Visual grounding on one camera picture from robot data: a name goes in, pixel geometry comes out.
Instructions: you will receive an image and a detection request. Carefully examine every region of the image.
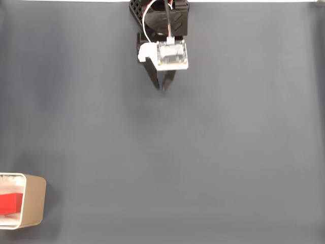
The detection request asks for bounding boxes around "red cube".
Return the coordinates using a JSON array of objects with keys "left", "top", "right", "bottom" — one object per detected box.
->
[{"left": 0, "top": 193, "right": 24, "bottom": 215}]

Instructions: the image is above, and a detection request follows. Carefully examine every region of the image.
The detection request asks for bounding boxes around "beige white box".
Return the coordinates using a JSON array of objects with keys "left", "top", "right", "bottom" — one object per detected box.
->
[{"left": 0, "top": 172, "right": 47, "bottom": 230}]

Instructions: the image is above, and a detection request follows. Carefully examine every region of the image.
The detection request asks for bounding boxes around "grey table mat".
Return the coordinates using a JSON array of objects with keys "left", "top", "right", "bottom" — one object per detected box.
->
[{"left": 0, "top": 2, "right": 325, "bottom": 244}]

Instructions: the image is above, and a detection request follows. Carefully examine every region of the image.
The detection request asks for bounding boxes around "white red servo cable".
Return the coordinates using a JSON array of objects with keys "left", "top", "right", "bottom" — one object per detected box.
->
[{"left": 141, "top": 0, "right": 159, "bottom": 43}]

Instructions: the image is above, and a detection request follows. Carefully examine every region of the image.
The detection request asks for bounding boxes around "white camera board mount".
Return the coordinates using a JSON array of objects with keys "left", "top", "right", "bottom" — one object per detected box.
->
[{"left": 138, "top": 40, "right": 189, "bottom": 71}]

